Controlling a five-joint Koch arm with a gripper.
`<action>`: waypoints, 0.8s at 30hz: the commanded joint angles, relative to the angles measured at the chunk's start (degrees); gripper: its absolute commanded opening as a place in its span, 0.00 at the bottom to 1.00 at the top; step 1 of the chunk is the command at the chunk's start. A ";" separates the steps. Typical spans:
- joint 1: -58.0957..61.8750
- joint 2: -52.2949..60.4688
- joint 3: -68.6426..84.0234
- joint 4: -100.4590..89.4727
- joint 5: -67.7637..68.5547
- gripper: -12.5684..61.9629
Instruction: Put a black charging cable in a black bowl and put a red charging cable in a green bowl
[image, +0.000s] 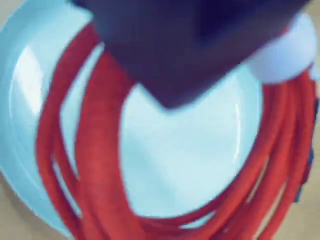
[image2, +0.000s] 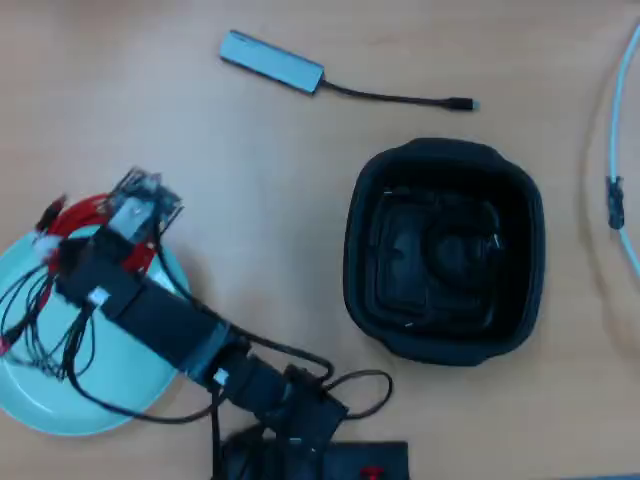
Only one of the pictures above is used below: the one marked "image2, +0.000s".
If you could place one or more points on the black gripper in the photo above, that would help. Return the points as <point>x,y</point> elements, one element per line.
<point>105,275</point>

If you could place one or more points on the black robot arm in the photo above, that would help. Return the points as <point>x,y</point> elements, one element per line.
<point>165,320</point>

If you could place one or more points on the black square bowl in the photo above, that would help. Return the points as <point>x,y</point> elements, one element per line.
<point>440,340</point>

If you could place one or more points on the light green plate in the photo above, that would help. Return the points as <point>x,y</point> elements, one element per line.
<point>120,380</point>

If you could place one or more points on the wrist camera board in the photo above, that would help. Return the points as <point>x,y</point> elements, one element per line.
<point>145,200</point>

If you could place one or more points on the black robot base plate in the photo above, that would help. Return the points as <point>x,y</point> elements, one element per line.
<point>365,457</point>

